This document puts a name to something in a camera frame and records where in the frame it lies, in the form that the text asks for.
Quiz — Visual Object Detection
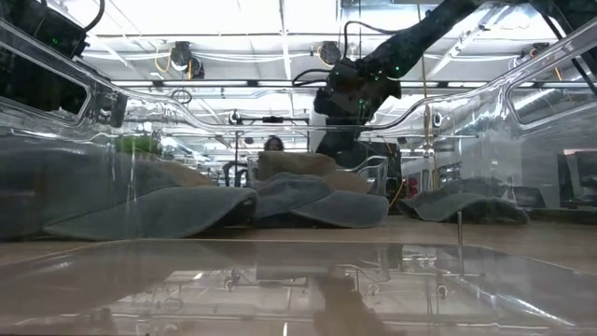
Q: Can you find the black overhead camera bar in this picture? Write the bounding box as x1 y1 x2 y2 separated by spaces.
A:
228 110 312 125

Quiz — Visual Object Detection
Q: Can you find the succulent in white patterned pot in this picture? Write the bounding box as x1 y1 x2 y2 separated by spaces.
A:
114 133 162 156

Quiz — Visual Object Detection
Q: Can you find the black ceiling rail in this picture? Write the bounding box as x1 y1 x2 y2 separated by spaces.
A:
109 79 597 90

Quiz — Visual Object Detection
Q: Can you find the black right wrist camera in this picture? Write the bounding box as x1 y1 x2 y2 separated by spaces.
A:
312 86 345 119

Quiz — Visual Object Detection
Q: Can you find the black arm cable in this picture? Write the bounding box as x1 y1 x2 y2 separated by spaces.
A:
83 0 106 34
342 20 403 61

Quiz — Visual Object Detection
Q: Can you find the black ceiling cable reel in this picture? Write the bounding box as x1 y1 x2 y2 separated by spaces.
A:
168 40 206 80
319 40 343 66
520 41 552 61

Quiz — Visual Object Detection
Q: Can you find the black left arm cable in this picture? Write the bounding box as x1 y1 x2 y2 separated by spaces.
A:
83 0 106 34

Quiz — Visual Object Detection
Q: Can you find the person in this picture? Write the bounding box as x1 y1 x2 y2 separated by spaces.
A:
263 134 285 153

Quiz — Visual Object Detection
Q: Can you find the grey cap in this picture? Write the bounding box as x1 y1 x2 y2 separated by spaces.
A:
251 172 391 230
0 137 259 242
398 179 531 225

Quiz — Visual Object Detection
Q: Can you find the black hanging cable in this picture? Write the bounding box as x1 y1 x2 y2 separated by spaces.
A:
356 0 363 62

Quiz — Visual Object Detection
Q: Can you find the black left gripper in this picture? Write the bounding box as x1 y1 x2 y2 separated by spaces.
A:
0 0 129 128

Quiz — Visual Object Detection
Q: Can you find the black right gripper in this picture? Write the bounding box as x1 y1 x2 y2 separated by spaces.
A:
316 58 402 158

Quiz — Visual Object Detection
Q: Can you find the dark monitor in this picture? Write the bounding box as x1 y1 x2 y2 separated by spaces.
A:
557 149 597 209

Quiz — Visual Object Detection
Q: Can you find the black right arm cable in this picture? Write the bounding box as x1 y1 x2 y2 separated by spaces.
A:
342 20 403 61

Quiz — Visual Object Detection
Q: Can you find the clear plastic bin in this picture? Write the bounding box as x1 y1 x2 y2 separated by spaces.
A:
0 0 597 336

